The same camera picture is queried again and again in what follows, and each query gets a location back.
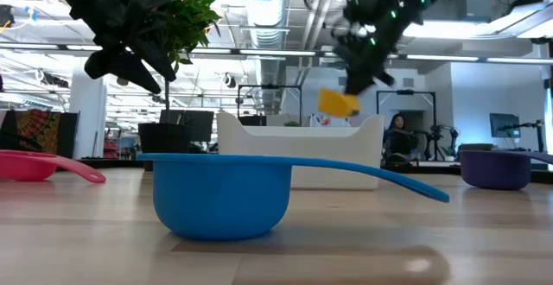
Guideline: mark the black background gantry frame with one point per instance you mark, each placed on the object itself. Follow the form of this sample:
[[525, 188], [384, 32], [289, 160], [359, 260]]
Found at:
[[406, 91]]

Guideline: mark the silver ventilation duct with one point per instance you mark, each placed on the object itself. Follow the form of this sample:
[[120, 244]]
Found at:
[[264, 13]]

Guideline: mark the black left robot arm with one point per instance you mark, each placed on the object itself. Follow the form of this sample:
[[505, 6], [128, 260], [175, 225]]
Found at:
[[86, 0]]

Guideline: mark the black camera tripod rig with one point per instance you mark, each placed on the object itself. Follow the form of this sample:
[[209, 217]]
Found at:
[[436, 136]]

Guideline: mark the white plastic basket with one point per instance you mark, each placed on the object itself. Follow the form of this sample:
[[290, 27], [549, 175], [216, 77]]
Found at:
[[328, 155]]

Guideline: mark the green leafy plant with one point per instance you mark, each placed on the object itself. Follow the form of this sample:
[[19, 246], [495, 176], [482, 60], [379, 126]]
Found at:
[[190, 17]]

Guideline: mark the colourful mandala tapestry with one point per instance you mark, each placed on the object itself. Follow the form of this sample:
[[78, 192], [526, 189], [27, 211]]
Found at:
[[39, 131]]

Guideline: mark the person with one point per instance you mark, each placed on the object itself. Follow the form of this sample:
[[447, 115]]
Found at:
[[399, 140]]

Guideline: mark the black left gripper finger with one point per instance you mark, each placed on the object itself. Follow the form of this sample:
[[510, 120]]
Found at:
[[157, 58], [116, 67]]

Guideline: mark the black plant pot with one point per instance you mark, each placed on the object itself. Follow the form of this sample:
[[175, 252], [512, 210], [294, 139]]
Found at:
[[164, 138]]

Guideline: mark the black computer monitor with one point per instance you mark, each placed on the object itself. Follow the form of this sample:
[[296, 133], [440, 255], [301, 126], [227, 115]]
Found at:
[[198, 123]]

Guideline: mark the orange-yellow plastic measuring cup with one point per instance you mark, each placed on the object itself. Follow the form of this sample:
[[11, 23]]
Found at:
[[334, 103]]

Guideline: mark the blue plastic measuring cup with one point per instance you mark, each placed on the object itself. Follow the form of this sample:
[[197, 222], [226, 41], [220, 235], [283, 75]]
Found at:
[[216, 198]]

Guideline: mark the red-pink plastic measuring cup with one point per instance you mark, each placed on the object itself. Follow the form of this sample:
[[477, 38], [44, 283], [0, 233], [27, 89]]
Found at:
[[26, 166]]

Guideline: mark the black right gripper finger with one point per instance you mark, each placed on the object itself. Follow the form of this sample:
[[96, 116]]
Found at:
[[358, 80], [383, 77]]

